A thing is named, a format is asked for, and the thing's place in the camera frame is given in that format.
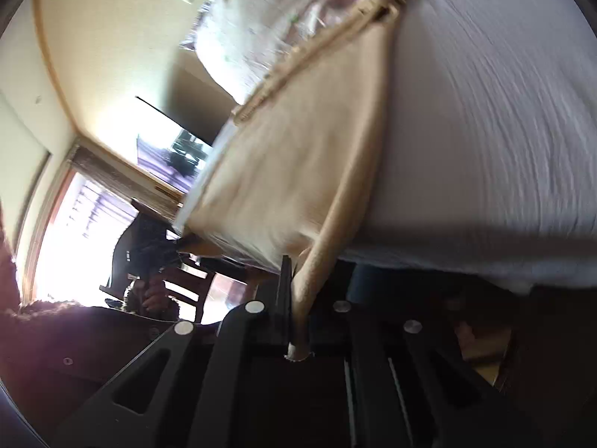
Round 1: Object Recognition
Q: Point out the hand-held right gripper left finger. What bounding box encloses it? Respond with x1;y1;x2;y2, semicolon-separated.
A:
51;255;294;448

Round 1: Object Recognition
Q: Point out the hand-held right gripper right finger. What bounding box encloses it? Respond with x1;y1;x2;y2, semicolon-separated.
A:
305;261;548;448

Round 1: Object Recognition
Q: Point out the beige small garment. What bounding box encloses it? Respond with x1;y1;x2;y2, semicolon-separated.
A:
175;0;412;365

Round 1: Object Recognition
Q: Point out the dark wooden chair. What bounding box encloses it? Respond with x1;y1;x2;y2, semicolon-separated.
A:
99;261;221;324

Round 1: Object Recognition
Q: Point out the black bag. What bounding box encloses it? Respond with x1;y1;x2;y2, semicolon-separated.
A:
111;198;188;285

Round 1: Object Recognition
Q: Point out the window blind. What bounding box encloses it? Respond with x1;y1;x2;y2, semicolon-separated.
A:
70;144;184;207

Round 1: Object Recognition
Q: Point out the dark fuzzy cloth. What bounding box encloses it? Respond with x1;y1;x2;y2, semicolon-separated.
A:
0;200;225;414

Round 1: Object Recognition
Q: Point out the white bed sheet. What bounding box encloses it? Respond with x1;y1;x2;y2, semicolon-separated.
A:
336;0;597;296

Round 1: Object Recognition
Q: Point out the floral pink blanket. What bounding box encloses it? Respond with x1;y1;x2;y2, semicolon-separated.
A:
179;0;390;106

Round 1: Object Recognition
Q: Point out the wall-mounted television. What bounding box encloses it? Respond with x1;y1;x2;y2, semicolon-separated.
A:
135;96;221;195

